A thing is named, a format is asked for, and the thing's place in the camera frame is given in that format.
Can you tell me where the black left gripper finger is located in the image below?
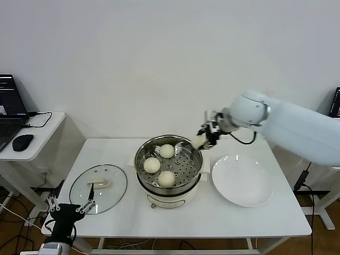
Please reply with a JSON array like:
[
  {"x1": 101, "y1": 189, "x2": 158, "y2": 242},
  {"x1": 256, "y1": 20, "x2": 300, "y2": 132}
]
[
  {"x1": 75, "y1": 183, "x2": 97, "y2": 214},
  {"x1": 46, "y1": 180, "x2": 65, "y2": 212}
]

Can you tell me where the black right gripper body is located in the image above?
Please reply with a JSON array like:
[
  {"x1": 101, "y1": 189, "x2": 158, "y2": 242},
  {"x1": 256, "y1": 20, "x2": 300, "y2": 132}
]
[{"x1": 206, "y1": 127, "x2": 222, "y2": 146}]

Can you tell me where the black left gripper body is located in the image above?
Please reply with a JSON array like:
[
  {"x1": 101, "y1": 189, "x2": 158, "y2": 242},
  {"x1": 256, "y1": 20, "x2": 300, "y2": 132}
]
[{"x1": 50, "y1": 203, "x2": 86, "y2": 239}]

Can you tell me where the white steamed baozi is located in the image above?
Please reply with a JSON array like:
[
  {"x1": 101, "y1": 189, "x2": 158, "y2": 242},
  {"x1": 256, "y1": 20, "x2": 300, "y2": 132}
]
[
  {"x1": 159, "y1": 144, "x2": 175, "y2": 159},
  {"x1": 158, "y1": 171, "x2": 176, "y2": 188},
  {"x1": 191, "y1": 135, "x2": 209, "y2": 150},
  {"x1": 143, "y1": 157, "x2": 162, "y2": 174}
]

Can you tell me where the round glass pot lid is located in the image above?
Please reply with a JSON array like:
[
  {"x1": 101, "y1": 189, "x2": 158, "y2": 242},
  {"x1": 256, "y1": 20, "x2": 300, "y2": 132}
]
[{"x1": 69, "y1": 164, "x2": 128, "y2": 215}]

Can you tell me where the stainless steel steamer basket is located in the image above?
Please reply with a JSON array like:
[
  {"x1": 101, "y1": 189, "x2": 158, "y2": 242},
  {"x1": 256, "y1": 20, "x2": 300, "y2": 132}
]
[{"x1": 134, "y1": 134, "x2": 204, "y2": 188}]

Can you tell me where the white round plate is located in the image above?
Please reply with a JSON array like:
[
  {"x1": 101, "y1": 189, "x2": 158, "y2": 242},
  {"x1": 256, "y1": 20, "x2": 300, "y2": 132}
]
[{"x1": 211, "y1": 155, "x2": 274, "y2": 208}]

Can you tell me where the white side table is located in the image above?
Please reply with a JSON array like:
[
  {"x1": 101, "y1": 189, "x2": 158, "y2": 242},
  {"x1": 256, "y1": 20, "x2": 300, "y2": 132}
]
[
  {"x1": 0, "y1": 111, "x2": 66, "y2": 226},
  {"x1": 301, "y1": 159, "x2": 340, "y2": 231}
]

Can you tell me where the white electric cooker base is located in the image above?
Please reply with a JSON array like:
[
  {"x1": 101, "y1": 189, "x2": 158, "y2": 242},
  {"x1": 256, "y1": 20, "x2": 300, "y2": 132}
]
[{"x1": 128, "y1": 156, "x2": 210, "y2": 210}]

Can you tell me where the black computer mouse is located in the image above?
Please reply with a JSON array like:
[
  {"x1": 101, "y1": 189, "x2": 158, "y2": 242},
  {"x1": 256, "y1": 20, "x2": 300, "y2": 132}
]
[{"x1": 11, "y1": 134, "x2": 35, "y2": 152}]

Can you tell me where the black laptop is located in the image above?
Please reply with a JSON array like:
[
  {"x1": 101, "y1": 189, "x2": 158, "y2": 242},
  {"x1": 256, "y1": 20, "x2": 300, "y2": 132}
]
[
  {"x1": 328, "y1": 87, "x2": 340, "y2": 119},
  {"x1": 0, "y1": 73, "x2": 30, "y2": 154}
]

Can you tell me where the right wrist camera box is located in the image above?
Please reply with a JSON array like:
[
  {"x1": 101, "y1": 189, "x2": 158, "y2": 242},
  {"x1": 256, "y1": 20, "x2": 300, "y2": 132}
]
[{"x1": 203, "y1": 108, "x2": 223, "y2": 132}]

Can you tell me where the white wall socket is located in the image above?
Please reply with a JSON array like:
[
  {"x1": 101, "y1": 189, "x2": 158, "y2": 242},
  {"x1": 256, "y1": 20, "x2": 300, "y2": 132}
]
[{"x1": 39, "y1": 169, "x2": 51, "y2": 184}]

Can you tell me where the white floor cable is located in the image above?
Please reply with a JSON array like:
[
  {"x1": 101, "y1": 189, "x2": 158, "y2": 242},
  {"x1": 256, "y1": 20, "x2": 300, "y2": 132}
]
[{"x1": 0, "y1": 203, "x2": 43, "y2": 231}]

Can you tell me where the black laptop cable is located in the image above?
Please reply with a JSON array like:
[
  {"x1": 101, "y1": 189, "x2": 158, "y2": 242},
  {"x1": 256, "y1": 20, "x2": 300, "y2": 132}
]
[{"x1": 22, "y1": 111, "x2": 53, "y2": 130}]

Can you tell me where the black cable with adapter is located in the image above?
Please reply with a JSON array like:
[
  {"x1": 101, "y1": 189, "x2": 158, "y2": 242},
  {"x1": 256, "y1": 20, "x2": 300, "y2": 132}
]
[{"x1": 293, "y1": 161, "x2": 316, "y2": 240}]

